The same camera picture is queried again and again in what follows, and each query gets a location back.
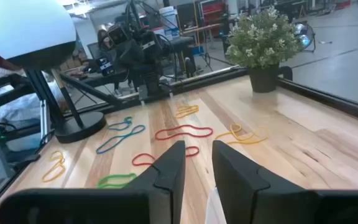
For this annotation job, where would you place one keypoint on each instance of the green potted plant black pot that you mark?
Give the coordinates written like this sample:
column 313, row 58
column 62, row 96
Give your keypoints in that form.
column 261, row 40

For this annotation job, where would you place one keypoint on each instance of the red tool cabinet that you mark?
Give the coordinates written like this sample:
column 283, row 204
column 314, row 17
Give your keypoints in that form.
column 213, row 9

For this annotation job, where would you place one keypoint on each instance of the white plastic bucket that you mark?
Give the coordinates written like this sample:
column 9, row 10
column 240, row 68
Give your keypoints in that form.
column 169, row 18

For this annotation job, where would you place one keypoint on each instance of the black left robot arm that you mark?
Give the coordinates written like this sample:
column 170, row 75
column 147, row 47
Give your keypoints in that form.
column 148, row 46

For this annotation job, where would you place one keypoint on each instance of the white globe lamp black base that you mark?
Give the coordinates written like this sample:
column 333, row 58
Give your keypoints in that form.
column 26, row 28

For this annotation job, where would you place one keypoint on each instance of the red rubber band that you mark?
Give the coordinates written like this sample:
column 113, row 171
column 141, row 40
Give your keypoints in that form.
column 210, row 132
column 197, row 151

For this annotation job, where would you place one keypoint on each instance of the yellow rubber band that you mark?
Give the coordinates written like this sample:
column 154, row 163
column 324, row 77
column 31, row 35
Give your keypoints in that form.
column 61, row 168
column 182, row 111
column 247, row 142

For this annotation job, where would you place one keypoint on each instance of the black support beam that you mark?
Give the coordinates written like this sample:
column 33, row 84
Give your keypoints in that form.
column 8, row 90

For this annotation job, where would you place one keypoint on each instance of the green rubber band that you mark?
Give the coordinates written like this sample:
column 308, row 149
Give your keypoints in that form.
column 117, row 175

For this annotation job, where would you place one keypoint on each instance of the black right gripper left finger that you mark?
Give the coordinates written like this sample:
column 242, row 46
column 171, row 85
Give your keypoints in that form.
column 163, row 199

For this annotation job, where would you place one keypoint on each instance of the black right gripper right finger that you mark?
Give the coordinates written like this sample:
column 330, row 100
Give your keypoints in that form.
column 244, row 199

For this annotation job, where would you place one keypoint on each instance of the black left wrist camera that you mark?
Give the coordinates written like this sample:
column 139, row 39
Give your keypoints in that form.
column 117, row 34

